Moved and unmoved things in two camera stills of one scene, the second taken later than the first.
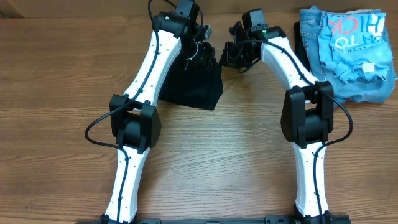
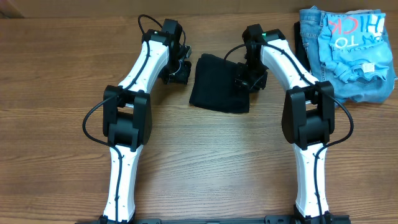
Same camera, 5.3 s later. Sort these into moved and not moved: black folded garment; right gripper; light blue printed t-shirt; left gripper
Moved: right gripper; left gripper
Not moved: light blue printed t-shirt; black folded garment
